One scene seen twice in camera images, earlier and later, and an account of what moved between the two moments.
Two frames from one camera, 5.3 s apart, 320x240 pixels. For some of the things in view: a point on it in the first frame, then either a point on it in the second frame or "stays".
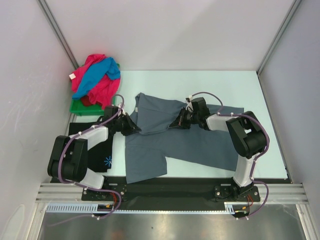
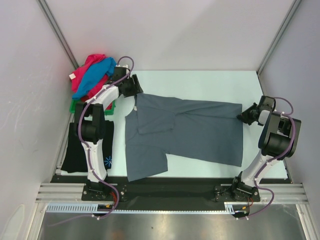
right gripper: x=180 y=122 → x=243 y=116
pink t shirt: x=104 y=91 stays
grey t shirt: x=146 y=151 stays
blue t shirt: x=93 y=75 stays
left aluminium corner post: x=53 y=23 stays
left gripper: x=131 y=127 → x=136 y=88
